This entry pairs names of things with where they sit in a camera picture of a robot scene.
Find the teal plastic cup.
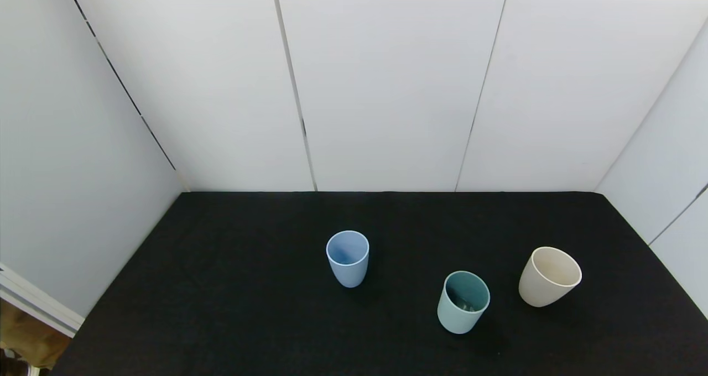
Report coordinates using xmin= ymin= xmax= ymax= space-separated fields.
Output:
xmin=437 ymin=271 xmax=491 ymax=335

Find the light blue plastic cup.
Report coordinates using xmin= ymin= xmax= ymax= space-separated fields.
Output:
xmin=326 ymin=231 xmax=369 ymax=288

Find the black felt table cover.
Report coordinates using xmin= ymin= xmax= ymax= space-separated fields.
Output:
xmin=50 ymin=191 xmax=708 ymax=376

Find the cream plastic cup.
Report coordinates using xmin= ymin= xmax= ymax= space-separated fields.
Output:
xmin=518 ymin=247 xmax=582 ymax=308

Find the tan trouser leg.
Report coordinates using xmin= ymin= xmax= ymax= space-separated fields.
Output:
xmin=0 ymin=299 xmax=72 ymax=370

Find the white wall baseboard trim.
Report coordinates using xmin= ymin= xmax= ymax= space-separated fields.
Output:
xmin=0 ymin=264 xmax=85 ymax=338

